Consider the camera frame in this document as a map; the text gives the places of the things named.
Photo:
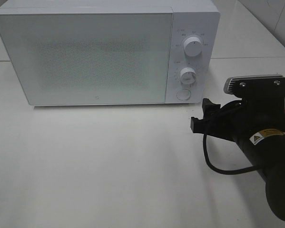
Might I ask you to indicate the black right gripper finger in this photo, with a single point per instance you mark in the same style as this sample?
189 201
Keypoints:
209 108
198 125

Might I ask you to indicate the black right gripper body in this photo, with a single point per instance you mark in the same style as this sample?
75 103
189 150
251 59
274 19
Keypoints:
247 117

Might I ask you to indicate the round white door button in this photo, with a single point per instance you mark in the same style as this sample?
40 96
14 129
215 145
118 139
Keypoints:
183 95

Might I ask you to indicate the white microwave door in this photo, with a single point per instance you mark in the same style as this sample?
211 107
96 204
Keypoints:
89 59

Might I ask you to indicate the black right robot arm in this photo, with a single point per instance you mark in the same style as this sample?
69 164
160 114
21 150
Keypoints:
265 150

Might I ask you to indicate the white lower timer knob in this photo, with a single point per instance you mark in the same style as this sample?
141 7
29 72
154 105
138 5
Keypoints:
187 76

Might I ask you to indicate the white upper power knob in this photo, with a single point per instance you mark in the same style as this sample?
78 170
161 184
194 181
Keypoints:
193 45

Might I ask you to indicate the white microwave oven body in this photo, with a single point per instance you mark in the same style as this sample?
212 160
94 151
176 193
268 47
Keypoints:
109 52

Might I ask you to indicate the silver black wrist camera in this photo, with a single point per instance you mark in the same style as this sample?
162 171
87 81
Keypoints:
257 86

